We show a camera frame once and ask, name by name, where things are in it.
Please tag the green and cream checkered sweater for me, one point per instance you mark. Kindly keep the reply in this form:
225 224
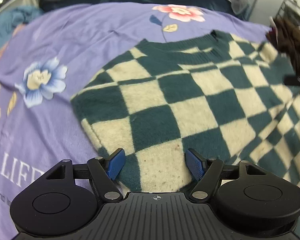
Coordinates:
177 92

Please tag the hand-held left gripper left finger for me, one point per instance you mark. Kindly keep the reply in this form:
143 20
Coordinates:
116 163

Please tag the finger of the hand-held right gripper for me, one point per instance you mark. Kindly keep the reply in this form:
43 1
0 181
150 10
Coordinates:
296 81

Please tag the blue duvet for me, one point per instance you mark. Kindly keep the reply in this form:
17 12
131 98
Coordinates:
5 27

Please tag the brown folded clothes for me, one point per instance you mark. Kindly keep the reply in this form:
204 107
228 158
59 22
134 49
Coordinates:
295 45

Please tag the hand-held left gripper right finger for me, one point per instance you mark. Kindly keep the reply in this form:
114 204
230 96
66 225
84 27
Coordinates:
195 165

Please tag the purple floral bedsheet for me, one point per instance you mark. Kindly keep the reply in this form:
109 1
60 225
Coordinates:
77 42

